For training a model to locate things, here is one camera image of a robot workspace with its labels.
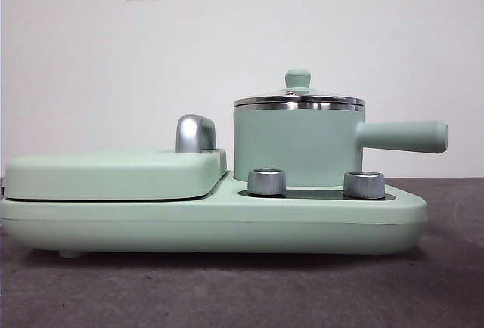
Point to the glass pot lid green knob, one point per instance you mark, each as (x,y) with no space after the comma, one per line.
(297,78)

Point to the silver control knob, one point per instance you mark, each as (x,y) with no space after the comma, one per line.
(363,185)
(266,182)

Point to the black control panel strip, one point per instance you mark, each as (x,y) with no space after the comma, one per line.
(314,193)

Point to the mint green breakfast machine base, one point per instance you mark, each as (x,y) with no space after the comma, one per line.
(151,226)

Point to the mint green griddle cover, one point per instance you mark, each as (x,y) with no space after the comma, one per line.
(113,177)

